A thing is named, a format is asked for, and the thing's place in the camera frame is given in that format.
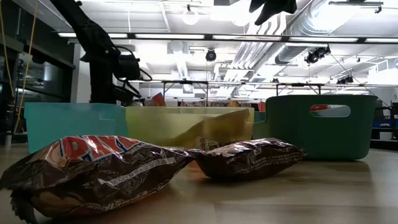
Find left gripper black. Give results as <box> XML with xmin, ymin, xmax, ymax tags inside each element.
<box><xmin>89</xmin><ymin>58</ymin><xmax>140</xmax><ymax>105</ymax></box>

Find brown candy bar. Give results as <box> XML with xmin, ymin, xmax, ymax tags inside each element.
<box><xmin>0</xmin><ymin>134</ymin><xmax>195</xmax><ymax>224</ymax></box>
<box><xmin>194</xmin><ymin>138</ymin><xmax>307</xmax><ymax>181</ymax></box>

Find light teal translucent bin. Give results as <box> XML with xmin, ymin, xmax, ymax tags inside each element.
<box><xmin>24</xmin><ymin>102</ymin><xmax>130</xmax><ymax>154</ymax></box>

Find orange background object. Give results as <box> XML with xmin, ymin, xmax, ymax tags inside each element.
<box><xmin>151</xmin><ymin>92</ymin><xmax>166</xmax><ymax>107</ymax></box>

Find yellow translucent bin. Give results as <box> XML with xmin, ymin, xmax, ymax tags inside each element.
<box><xmin>126</xmin><ymin>106</ymin><xmax>255</xmax><ymax>149</ymax></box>

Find round white ceiling lamp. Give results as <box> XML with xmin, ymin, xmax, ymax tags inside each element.
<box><xmin>182</xmin><ymin>9</ymin><xmax>200</xmax><ymax>26</ymax></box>

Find black ceiling track fixture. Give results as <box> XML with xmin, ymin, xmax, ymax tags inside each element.
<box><xmin>328</xmin><ymin>1</ymin><xmax>384</xmax><ymax>14</ymax></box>

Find long ceiling light strip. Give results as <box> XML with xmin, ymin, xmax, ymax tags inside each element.
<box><xmin>57</xmin><ymin>32</ymin><xmax>398</xmax><ymax>44</ymax></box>

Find dark green plastic bin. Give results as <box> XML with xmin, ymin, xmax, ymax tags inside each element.
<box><xmin>252</xmin><ymin>95</ymin><xmax>379</xmax><ymax>161</ymax></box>

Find blue background object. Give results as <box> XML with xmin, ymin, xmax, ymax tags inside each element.
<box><xmin>372</xmin><ymin>119</ymin><xmax>398</xmax><ymax>129</ymax></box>

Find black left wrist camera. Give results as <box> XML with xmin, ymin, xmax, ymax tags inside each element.
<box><xmin>114</xmin><ymin>54</ymin><xmax>142</xmax><ymax>82</ymax></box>

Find silver ventilation duct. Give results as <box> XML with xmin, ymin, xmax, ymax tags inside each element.
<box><xmin>275</xmin><ymin>0</ymin><xmax>346</xmax><ymax>65</ymax></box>

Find black metal table frame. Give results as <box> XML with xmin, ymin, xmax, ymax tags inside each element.
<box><xmin>275</xmin><ymin>83</ymin><xmax>322</xmax><ymax>96</ymax></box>
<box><xmin>161</xmin><ymin>80</ymin><xmax>210</xmax><ymax>107</ymax></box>

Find yellow hanging cord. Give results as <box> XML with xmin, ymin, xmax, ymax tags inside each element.
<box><xmin>14</xmin><ymin>0</ymin><xmax>39</xmax><ymax>133</ymax></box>

